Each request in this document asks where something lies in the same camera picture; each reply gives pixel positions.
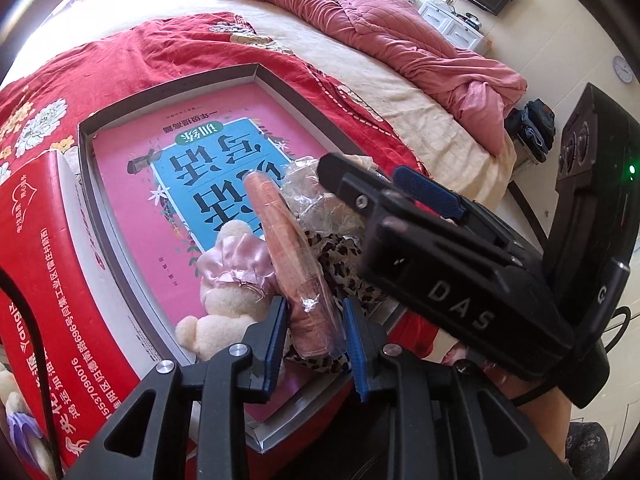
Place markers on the pink quilt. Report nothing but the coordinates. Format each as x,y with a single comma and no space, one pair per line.
390,25

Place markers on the leopard print cloth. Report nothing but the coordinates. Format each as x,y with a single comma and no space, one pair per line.
335,260

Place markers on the pink and blue book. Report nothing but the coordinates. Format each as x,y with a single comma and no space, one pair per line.
150,170

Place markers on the blue denim garment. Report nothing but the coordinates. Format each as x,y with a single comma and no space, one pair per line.
532,127

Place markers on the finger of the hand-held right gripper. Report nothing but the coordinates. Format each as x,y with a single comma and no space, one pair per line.
340,172
425,187

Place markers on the pink cloth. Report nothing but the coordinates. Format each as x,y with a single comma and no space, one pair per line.
290,260

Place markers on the white drawer cabinet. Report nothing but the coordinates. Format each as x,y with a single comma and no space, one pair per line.
450,22

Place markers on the round wall clock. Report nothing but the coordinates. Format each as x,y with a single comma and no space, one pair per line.
622,68

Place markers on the cream plush bear pink dress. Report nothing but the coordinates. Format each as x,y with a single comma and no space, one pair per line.
225,300

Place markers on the person's right forearm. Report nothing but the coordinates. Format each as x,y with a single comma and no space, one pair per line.
545,425

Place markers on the white lace cloth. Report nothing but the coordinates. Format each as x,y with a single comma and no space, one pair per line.
361,161

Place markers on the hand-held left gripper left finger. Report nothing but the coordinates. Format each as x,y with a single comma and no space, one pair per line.
275,345

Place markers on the white plush toy purple dress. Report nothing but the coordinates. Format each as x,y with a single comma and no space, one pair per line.
20,410

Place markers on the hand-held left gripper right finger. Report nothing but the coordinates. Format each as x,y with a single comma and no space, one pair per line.
356,355

